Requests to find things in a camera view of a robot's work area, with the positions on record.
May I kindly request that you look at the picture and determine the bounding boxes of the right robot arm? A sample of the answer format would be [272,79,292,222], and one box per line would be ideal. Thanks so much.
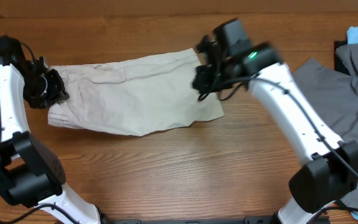
[193,19,358,223]

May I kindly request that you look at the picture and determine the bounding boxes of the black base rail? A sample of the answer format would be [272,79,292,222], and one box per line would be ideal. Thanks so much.
[109,215,282,224]

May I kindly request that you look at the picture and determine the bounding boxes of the grey shorts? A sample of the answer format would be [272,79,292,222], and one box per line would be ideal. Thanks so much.
[292,39,358,224]

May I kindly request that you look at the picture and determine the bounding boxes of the black garment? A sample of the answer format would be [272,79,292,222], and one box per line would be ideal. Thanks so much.
[334,40,350,75]

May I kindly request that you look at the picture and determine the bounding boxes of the beige shorts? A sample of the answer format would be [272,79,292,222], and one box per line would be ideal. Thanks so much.
[48,49,224,136]

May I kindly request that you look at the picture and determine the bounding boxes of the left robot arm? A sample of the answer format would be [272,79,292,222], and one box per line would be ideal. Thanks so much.
[0,35,109,224]

